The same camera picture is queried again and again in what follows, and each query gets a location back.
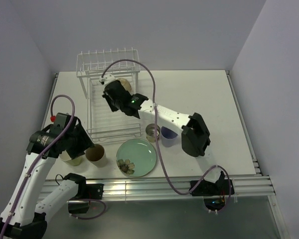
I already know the beige ceramic bowl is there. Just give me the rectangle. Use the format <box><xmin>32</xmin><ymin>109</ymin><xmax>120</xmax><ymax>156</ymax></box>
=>
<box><xmin>117</xmin><ymin>78</ymin><xmax>132</xmax><ymax>93</ymax></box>

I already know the pale yellow mug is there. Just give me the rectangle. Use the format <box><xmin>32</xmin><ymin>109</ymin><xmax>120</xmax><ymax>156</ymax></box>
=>
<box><xmin>59</xmin><ymin>151</ymin><xmax>83</xmax><ymax>166</ymax></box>

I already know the brown paper-like cup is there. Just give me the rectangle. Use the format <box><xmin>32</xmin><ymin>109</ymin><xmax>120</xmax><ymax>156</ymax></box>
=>
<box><xmin>85</xmin><ymin>144</ymin><xmax>107</xmax><ymax>168</ymax></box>

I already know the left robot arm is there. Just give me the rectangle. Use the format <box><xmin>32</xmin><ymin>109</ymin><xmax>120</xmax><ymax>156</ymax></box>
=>
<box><xmin>0</xmin><ymin>113</ymin><xmax>93</xmax><ymax>239</ymax></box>

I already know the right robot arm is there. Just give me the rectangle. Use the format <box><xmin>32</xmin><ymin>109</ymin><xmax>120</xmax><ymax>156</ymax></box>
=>
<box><xmin>102</xmin><ymin>80</ymin><xmax>211</xmax><ymax>157</ymax></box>

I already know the small metal-lined beige cup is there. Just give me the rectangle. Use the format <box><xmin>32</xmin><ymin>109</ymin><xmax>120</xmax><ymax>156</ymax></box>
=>
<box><xmin>145</xmin><ymin>123</ymin><xmax>160</xmax><ymax>142</ymax></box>

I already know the green floral plate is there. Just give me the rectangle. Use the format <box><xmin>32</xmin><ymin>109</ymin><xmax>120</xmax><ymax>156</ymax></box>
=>
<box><xmin>116</xmin><ymin>138</ymin><xmax>157</xmax><ymax>177</ymax></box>

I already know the lavender plastic cup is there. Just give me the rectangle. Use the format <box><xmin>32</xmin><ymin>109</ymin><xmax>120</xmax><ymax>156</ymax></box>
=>
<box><xmin>160</xmin><ymin>126</ymin><xmax>178</xmax><ymax>147</ymax></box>

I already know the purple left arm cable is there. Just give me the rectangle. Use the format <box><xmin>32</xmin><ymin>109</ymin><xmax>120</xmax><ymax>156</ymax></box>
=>
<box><xmin>0</xmin><ymin>94</ymin><xmax>107</xmax><ymax>237</ymax></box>

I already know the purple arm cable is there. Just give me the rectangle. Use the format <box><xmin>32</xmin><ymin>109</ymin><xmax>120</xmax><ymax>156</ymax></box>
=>
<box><xmin>0</xmin><ymin>94</ymin><xmax>107</xmax><ymax>237</ymax></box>
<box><xmin>101</xmin><ymin>59</ymin><xmax>230</xmax><ymax>215</ymax></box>

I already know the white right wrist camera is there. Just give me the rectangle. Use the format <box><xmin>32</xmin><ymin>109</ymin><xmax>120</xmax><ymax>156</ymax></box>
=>
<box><xmin>99</xmin><ymin>74</ymin><xmax>116</xmax><ymax>86</ymax></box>

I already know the white wire dish rack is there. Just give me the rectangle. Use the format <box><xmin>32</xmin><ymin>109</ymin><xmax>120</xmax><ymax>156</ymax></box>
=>
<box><xmin>76</xmin><ymin>48</ymin><xmax>142</xmax><ymax>144</ymax></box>

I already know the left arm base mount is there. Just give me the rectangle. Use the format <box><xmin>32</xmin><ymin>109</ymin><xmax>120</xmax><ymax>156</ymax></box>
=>
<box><xmin>68</xmin><ymin>183</ymin><xmax>106</xmax><ymax>218</ymax></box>

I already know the aluminium frame rail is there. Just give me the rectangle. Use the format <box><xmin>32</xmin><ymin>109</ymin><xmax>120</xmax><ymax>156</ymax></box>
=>
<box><xmin>32</xmin><ymin>174</ymin><xmax>275</xmax><ymax>203</ymax></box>

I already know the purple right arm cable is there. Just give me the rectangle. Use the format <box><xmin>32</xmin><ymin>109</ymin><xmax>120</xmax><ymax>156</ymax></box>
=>
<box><xmin>101</xmin><ymin>59</ymin><xmax>230</xmax><ymax>215</ymax></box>

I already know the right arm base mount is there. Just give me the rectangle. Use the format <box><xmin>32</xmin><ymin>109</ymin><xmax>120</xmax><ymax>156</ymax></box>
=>
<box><xmin>190</xmin><ymin>180</ymin><xmax>235</xmax><ymax>197</ymax></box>

